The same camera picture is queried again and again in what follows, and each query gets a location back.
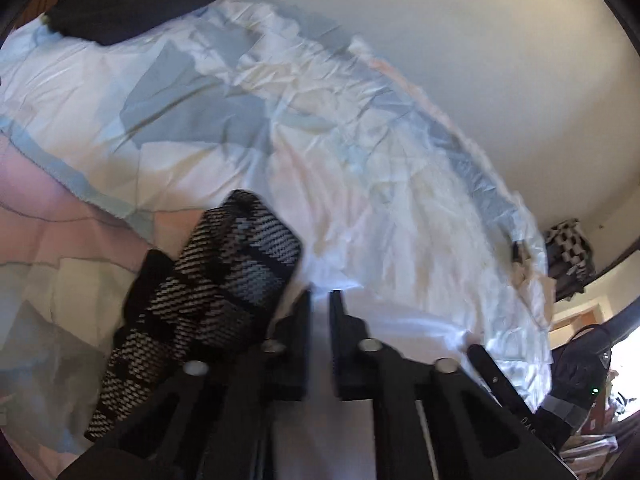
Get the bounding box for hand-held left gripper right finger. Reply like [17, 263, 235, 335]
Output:
[327, 290, 576, 480]

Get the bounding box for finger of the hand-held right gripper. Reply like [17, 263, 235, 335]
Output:
[466, 342, 522, 414]

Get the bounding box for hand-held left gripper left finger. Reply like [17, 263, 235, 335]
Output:
[57, 290, 313, 480]

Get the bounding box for white shorts black mesh stripes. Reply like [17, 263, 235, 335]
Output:
[82, 189, 431, 480]

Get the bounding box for black metal rack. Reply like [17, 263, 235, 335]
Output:
[544, 217, 601, 303]

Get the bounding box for beige cloth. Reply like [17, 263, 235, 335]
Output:
[510, 255, 556, 331]

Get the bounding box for black white checkered cloth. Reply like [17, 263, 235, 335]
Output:
[545, 218, 596, 278]

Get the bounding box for patterned pastel bedsheet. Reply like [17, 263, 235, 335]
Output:
[0, 0, 556, 480]

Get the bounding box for black cushion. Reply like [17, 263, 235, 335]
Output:
[42, 0, 232, 47]

